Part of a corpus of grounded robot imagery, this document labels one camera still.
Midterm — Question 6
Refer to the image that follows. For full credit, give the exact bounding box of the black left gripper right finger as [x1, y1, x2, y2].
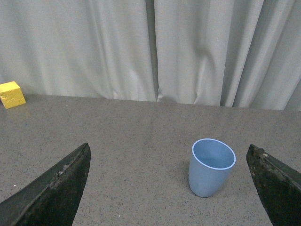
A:
[246, 145, 301, 226]

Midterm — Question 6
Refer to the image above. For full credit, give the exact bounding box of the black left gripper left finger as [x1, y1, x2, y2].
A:
[0, 143, 91, 226]

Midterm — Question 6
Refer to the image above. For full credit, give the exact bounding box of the light blue plastic cup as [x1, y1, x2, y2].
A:
[188, 138, 236, 198]

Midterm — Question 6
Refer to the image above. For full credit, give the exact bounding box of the yellow sponge block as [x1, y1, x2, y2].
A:
[0, 81, 26, 109]

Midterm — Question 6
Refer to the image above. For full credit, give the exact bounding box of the grey-white curtain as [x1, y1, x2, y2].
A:
[0, 0, 301, 111]

